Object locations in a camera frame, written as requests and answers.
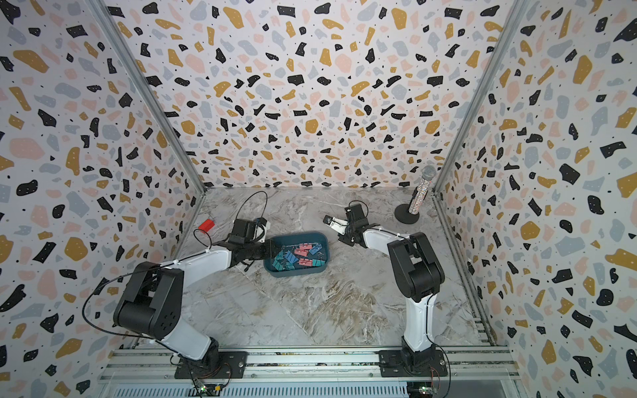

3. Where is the teal plastic storage box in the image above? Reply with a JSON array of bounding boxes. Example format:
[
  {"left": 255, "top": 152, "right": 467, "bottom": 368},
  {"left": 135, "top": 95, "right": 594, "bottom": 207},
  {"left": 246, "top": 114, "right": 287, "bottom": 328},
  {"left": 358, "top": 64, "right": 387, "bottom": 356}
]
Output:
[{"left": 263, "top": 232, "right": 330, "bottom": 278}]

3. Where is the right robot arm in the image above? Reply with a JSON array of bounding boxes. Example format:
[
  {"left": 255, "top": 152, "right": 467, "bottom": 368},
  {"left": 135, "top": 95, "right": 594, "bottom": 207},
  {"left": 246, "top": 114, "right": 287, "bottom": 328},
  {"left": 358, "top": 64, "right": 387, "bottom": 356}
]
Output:
[{"left": 331, "top": 225, "right": 446, "bottom": 366}]

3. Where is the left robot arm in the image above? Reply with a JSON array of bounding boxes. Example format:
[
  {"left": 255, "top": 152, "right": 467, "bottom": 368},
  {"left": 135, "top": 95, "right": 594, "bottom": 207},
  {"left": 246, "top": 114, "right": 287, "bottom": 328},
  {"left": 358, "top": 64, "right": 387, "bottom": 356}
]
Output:
[{"left": 114, "top": 240, "right": 275, "bottom": 361}]

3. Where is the glitter microphone on black stand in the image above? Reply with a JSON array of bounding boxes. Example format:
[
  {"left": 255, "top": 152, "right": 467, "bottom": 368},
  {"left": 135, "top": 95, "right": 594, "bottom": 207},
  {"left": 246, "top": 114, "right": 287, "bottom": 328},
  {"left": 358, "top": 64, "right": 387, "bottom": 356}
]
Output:
[{"left": 394, "top": 165, "right": 437, "bottom": 225}]

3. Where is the red small block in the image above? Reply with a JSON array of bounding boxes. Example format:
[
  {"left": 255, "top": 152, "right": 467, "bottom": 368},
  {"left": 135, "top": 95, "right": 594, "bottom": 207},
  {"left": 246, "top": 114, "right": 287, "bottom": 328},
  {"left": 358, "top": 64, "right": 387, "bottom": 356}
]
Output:
[{"left": 198, "top": 219, "right": 215, "bottom": 232}]

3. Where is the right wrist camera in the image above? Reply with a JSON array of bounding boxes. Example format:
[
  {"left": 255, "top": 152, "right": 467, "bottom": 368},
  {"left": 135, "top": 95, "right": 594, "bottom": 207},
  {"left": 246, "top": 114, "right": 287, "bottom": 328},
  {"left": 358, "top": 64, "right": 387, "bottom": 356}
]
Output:
[{"left": 323, "top": 202, "right": 369, "bottom": 235}]

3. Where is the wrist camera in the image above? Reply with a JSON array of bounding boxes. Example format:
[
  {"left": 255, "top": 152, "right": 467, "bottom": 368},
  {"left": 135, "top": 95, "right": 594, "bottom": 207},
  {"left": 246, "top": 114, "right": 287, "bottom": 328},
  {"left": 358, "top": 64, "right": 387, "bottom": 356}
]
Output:
[
  {"left": 228, "top": 217, "right": 269, "bottom": 245},
  {"left": 323, "top": 202, "right": 369, "bottom": 235}
]

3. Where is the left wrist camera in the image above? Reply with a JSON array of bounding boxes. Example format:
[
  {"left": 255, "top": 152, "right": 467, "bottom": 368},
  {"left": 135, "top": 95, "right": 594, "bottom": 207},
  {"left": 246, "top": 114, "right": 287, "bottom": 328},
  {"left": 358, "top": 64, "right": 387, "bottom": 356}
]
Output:
[{"left": 228, "top": 217, "right": 269, "bottom": 245}]

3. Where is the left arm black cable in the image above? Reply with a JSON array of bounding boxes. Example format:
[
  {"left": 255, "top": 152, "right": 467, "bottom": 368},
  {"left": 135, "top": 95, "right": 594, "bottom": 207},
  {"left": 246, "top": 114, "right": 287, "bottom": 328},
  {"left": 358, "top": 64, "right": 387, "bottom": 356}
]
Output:
[{"left": 81, "top": 190, "right": 270, "bottom": 349}]

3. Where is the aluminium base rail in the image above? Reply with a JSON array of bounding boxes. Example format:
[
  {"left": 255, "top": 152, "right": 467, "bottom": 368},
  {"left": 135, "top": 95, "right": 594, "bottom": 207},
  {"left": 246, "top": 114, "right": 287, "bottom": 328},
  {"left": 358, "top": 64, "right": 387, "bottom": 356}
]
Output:
[{"left": 96, "top": 346, "right": 527, "bottom": 397}]

